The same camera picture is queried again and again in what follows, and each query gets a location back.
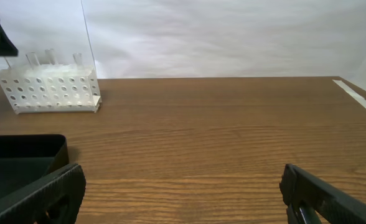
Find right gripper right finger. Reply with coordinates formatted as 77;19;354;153
279;163;366;224

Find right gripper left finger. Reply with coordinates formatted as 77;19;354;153
0;162;87;224

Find black tray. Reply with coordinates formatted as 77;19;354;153
0;134;70;208

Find white test tube rack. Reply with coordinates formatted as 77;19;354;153
0;63;103;115

